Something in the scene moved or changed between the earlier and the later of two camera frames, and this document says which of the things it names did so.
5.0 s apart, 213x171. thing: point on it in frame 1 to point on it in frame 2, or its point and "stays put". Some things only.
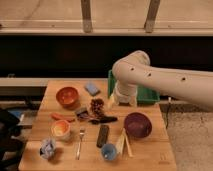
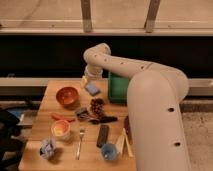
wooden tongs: [121, 143] stays put
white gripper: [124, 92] to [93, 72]
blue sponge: [92, 89] stays put
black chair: [11, 145] stays put
